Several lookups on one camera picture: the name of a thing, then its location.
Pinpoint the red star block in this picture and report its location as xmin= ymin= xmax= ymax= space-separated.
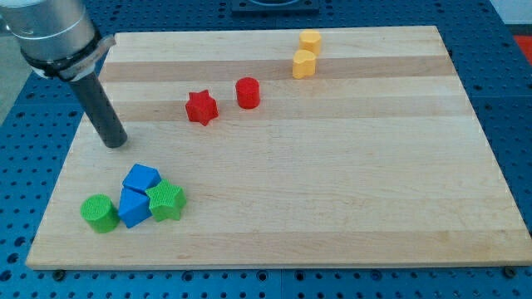
xmin=185 ymin=90 xmax=219 ymax=126

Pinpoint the green cylinder block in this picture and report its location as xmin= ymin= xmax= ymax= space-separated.
xmin=80 ymin=194 xmax=120 ymax=233

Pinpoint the green star block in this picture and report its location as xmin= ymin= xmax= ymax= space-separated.
xmin=145 ymin=179 xmax=187 ymax=222

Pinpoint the yellow heart block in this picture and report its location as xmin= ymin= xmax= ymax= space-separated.
xmin=293 ymin=50 xmax=317 ymax=79
xmin=298 ymin=29 xmax=322 ymax=56

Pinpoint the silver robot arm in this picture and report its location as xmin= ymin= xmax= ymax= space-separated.
xmin=1 ymin=0 xmax=116 ymax=81

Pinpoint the blue cube block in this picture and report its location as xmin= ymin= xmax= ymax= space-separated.
xmin=122 ymin=164 xmax=161 ymax=194

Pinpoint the blue triangular block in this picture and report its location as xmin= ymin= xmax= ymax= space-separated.
xmin=118 ymin=188 xmax=152 ymax=228

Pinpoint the yellow heart block front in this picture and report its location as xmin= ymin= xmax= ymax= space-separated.
xmin=293 ymin=50 xmax=317 ymax=79

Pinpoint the yellow heart block rear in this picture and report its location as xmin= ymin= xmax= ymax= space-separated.
xmin=298 ymin=29 xmax=322 ymax=56

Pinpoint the red cylinder block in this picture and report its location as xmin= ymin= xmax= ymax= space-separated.
xmin=235 ymin=77 xmax=260 ymax=109

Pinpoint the wooden board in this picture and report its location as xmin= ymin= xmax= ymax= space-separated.
xmin=27 ymin=26 xmax=531 ymax=270

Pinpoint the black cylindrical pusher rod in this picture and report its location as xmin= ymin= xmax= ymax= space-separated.
xmin=68 ymin=72 xmax=127 ymax=149

